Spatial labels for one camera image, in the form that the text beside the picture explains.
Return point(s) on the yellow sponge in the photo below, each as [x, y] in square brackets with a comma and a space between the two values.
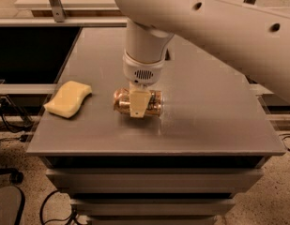
[68, 99]

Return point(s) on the orange soda can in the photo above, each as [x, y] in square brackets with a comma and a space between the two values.
[122, 102]

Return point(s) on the black chair base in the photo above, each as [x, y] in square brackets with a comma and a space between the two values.
[12, 199]

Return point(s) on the left metal bracket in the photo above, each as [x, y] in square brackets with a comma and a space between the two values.
[57, 10]

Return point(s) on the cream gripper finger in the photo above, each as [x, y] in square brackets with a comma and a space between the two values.
[139, 99]

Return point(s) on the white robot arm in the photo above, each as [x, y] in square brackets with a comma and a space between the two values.
[254, 41]

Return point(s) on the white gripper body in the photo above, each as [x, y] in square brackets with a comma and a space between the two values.
[142, 71]

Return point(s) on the grey drawer cabinet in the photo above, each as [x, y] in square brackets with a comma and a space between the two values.
[184, 167]

